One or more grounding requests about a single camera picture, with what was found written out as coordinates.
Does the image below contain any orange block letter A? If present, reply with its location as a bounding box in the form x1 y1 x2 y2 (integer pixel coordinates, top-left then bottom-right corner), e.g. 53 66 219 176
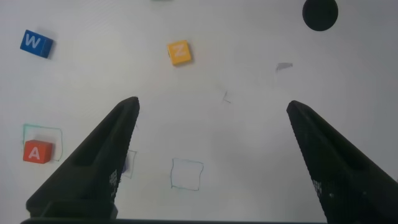
22 139 53 165

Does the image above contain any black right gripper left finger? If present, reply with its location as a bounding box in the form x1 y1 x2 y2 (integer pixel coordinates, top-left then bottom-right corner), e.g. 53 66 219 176
26 96 141 219

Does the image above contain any yellow letter block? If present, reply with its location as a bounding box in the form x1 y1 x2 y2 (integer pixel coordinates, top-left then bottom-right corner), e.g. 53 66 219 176
167 39 193 67

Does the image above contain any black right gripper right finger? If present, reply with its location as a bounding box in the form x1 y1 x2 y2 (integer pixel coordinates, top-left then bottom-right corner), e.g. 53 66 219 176
285 100 398 223

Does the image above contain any black table cable grommet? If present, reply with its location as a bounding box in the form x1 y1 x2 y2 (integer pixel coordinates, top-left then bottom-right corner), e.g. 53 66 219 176
302 0 340 32

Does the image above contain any blue block letter W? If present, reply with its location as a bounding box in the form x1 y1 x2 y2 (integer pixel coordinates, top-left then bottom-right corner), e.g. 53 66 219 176
19 29 54 59

